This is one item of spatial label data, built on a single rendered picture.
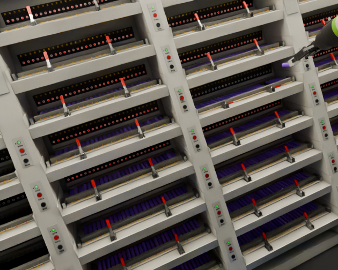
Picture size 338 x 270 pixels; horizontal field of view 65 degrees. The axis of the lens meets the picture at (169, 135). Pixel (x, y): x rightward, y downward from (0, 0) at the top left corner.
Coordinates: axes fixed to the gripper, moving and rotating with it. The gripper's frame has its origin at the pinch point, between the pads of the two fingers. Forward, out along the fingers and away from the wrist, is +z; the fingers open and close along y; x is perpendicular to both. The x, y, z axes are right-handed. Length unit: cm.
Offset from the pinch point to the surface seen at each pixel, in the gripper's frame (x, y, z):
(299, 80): 6.8, -12.5, 17.7
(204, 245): 65, 64, 27
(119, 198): 29, 93, 21
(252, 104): 10.6, 18.6, 16.8
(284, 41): -14.8, -11.4, 14.9
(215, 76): -7.4, 32.8, 13.3
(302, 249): 94, 11, 40
